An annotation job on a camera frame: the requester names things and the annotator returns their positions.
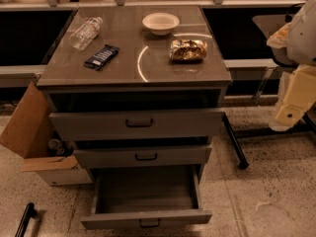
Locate black bar on floor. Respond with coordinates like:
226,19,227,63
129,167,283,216
15,202,38,237

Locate golden foil snack bag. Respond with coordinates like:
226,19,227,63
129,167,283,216
170,39,208,61

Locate dark blue snack bar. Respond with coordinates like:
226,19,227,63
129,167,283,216
84,44,119,70

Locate white paper bowl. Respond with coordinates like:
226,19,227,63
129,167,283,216
142,13,180,36

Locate open cardboard box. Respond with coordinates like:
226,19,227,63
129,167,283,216
0,83,93,186

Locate grey bottom drawer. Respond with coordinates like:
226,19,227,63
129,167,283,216
81,165,212,230

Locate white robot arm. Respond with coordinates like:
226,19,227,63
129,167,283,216
268,0,316,131

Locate grey drawer cabinet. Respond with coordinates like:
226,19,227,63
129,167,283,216
36,5,233,180

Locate clear plastic water bottle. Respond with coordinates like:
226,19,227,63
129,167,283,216
69,17,103,50

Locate grey drawer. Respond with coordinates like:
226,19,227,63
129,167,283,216
49,109,223,141
74,145,211,169
81,165,212,230

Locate grey top drawer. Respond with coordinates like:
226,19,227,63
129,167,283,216
49,109,223,141

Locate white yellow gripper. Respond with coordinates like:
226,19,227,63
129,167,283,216
269,64,316,131

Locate grey middle drawer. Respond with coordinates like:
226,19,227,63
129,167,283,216
74,145,211,169

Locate black desk with frame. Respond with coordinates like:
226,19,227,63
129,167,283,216
222,13,316,171

